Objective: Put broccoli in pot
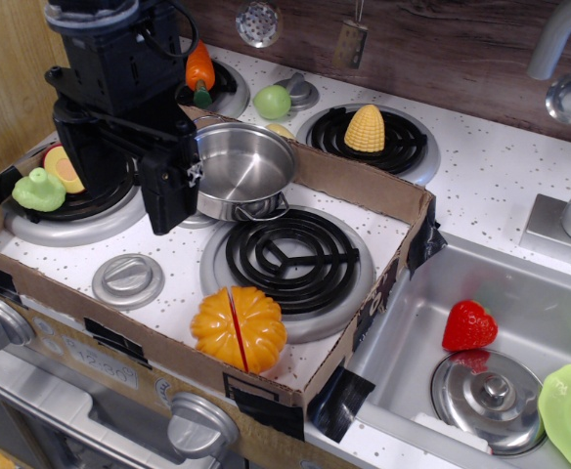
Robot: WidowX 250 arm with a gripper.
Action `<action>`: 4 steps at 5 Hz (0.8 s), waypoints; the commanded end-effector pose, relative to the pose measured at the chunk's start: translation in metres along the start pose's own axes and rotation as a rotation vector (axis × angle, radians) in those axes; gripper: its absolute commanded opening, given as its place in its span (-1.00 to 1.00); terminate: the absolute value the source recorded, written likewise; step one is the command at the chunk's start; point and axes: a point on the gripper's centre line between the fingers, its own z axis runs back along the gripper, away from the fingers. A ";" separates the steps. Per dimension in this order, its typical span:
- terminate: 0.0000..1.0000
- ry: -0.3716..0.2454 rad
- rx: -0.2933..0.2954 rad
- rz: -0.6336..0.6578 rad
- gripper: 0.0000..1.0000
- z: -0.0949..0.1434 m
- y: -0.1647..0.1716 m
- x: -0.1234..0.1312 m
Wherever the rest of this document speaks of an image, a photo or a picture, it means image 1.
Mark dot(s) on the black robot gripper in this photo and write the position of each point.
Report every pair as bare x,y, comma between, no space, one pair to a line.
126,60

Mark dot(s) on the light green toy broccoli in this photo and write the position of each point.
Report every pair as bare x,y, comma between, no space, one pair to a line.
40,191

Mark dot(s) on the stainless steel pot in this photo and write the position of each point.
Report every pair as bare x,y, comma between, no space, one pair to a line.
245,172

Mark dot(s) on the steel pot lid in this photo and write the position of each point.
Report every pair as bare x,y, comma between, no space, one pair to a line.
491,396

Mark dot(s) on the front left black burner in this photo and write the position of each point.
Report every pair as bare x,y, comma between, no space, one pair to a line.
82,219

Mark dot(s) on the black burner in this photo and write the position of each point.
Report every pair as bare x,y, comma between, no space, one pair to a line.
230,94
82,219
410,150
311,263

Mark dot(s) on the grey stove knob middle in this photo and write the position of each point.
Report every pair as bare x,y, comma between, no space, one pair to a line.
197,221

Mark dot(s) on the grey stove knob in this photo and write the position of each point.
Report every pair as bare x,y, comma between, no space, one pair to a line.
128,281
303,94
197,221

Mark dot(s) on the red yellow halved toy fruit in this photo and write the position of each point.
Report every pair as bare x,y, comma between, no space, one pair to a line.
56,162

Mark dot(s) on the orange toy carrot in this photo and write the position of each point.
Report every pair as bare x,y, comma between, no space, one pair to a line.
200,75

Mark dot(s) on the grey stove knob front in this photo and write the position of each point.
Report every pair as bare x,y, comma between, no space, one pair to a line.
128,281

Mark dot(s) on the back left black burner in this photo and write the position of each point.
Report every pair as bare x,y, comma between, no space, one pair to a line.
230,94

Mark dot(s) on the yellow toy potato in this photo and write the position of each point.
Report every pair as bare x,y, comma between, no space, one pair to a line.
280,130

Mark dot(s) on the green toy apple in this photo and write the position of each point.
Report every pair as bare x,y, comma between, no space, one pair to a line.
272,102

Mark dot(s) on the grey stove knob back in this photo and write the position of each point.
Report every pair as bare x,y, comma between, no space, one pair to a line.
303,94

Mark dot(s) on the orange toy pumpkin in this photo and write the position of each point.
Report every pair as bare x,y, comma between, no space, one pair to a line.
241,326

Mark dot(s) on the hanging perforated steel skimmer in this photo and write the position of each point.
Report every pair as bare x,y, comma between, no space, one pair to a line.
259,23

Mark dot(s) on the front right black burner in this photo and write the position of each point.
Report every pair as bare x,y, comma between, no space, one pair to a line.
311,263

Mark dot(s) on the brown cardboard fence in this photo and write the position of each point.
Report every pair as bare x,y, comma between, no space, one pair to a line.
132,363

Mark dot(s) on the yellow toy corn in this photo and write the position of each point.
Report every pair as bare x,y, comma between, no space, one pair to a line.
366,130

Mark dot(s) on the hanging small metal grater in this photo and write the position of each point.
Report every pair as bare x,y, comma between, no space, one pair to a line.
352,37

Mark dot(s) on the back right black burner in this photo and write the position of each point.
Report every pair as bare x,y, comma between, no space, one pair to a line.
410,150

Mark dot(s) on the grey oven knob right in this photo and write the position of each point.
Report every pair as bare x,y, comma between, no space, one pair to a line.
199,428

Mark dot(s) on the steel sink basin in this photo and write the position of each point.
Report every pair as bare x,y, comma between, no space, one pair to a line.
532,307

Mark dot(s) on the red toy strawberry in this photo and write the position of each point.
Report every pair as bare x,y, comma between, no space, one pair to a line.
469,326

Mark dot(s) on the grey sink faucet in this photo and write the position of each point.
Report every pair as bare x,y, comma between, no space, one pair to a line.
551,43

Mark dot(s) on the light green plate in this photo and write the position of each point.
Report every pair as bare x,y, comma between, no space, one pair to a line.
554,405

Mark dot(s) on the grey oven door handle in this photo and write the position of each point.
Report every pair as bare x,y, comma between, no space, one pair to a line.
67,408

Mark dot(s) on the grey faucet handle base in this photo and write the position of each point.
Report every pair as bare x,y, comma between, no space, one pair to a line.
548,229

